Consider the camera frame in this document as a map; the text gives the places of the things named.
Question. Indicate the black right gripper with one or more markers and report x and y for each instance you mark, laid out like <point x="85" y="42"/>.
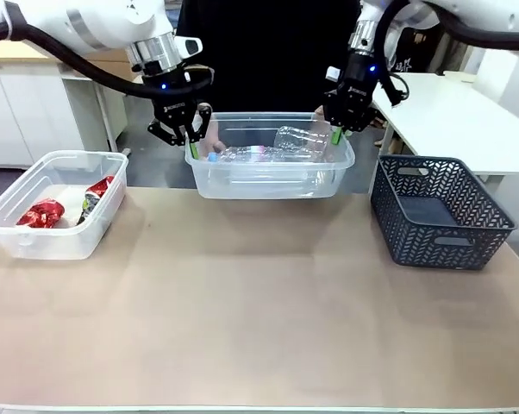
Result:
<point x="356" y="90"/>

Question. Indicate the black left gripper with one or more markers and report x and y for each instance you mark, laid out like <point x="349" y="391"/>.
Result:
<point x="177" y="99"/>

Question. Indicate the clear crushed plastic bottle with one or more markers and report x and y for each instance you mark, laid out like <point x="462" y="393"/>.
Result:
<point x="300" y="137"/>

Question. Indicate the clear bottle with blue cap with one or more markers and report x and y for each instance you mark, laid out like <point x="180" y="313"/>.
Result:
<point x="259" y="154"/>

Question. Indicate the large clear plastic bin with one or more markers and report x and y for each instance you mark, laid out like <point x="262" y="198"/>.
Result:
<point x="268" y="181"/>

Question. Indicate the red can with silver end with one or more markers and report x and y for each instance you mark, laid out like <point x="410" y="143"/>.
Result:
<point x="93" y="196"/>

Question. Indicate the dark grey woven-pattern basket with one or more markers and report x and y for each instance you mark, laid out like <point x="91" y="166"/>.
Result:
<point x="436" y="241"/>

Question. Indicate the small clear plastic bin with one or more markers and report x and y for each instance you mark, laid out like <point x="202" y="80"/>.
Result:
<point x="48" y="241"/>

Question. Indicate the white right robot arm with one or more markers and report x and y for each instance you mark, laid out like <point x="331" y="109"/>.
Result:
<point x="419" y="13"/>

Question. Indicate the person's left hand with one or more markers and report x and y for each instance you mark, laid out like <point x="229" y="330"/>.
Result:
<point x="320" y="113"/>

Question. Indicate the bystander in printed black shirt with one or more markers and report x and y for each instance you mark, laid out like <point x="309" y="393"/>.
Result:
<point x="414" y="52"/>

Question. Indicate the person's black-clothed torso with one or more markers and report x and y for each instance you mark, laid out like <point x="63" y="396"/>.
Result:
<point x="268" y="56"/>

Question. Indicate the white side table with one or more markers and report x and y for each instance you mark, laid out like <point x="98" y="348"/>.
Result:
<point x="449" y="116"/>

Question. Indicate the white low cabinet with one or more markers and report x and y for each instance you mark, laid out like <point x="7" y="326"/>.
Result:
<point x="26" y="121"/>

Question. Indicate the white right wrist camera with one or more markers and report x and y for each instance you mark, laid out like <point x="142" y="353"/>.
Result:
<point x="333" y="74"/>

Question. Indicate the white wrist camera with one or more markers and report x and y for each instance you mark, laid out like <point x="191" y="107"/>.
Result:
<point x="189" y="46"/>
<point x="333" y="74"/>

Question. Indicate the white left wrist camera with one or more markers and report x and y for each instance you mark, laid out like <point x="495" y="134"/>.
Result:
<point x="189" y="46"/>

